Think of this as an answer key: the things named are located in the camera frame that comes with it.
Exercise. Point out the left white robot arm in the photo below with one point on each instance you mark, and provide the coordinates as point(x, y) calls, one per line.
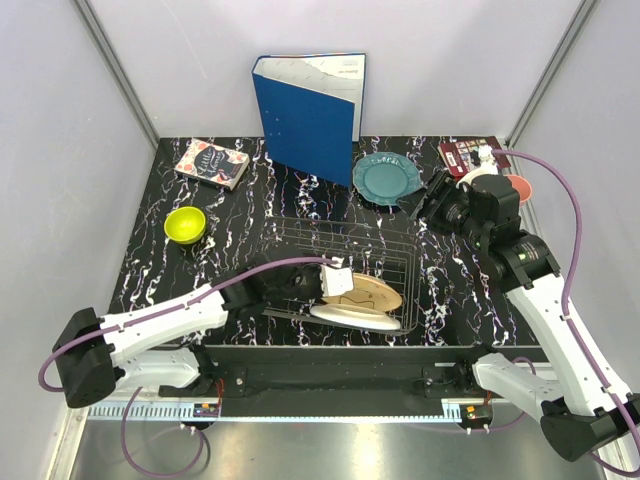
point(88, 359)

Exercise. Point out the teal plate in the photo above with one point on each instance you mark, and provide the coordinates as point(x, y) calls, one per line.
point(381, 178)

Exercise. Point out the wire dish rack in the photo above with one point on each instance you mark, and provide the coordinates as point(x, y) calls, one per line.
point(387, 255)

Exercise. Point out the beige plate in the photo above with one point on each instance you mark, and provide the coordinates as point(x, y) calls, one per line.
point(368, 292)

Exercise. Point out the floral cover book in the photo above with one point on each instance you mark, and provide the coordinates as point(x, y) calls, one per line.
point(213, 164)

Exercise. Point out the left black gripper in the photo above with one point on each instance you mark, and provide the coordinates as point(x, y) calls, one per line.
point(318, 294)

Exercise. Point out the yellow-green bowl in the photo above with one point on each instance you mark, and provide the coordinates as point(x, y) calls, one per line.
point(185, 225)

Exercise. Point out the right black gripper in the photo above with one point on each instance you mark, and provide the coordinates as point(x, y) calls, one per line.
point(442, 187)

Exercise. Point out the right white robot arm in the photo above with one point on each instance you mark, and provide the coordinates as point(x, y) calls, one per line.
point(587, 406)

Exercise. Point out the blue binder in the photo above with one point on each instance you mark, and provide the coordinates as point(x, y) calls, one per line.
point(311, 111)

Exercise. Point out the dark red card box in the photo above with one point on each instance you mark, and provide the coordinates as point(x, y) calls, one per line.
point(460, 156)

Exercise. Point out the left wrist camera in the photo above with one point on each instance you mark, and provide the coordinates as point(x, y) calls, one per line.
point(336, 277)

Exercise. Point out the tall pink cup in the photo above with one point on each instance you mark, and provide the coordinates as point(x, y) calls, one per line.
point(522, 186)

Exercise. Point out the white plate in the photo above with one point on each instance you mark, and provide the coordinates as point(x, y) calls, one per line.
point(355, 316)

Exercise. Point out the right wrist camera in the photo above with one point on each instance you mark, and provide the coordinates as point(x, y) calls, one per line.
point(487, 166)

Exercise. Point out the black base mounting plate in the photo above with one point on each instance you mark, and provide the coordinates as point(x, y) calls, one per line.
point(425, 371)

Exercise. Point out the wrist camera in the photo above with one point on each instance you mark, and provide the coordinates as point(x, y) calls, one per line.
point(336, 277)
point(487, 166)

